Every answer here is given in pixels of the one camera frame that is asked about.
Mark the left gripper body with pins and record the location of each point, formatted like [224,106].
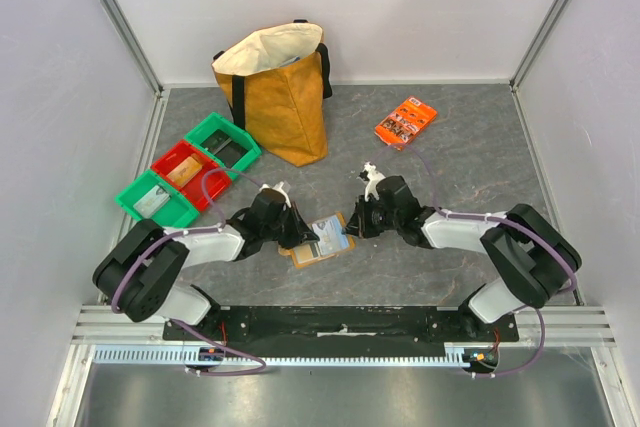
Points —
[284,229]

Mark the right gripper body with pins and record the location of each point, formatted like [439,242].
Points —
[366,217]

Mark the grey white card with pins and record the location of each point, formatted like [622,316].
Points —
[331,238]

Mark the yellow leather card holder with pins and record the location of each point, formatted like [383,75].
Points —
[307,254]

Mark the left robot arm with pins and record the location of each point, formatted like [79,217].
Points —
[140,275]

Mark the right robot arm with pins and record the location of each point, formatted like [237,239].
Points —
[533,260]

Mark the black card in bin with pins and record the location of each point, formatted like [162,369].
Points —
[224,148]

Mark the tan card in bin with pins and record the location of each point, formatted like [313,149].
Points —
[185,171]

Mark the grey card in bin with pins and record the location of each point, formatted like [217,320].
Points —
[151,201]

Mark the red bin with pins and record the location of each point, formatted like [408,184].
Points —
[207,184]

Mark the green bin far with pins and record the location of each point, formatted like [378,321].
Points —
[215,122]

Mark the green bin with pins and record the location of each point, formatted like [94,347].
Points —
[177,212]
[215,122]

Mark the orange screw box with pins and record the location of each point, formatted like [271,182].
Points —
[405,123]

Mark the green bin near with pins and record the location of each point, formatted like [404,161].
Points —
[177,212]

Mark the brown paper tote bag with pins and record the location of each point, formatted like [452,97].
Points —
[275,81]

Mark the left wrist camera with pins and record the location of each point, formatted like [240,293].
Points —
[282,187]

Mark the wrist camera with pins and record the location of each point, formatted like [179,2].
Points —
[371,177]
[282,187]

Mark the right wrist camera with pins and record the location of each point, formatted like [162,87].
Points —
[371,177]

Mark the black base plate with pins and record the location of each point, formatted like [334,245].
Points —
[252,323]

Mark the slotted cable duct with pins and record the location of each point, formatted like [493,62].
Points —
[197,355]

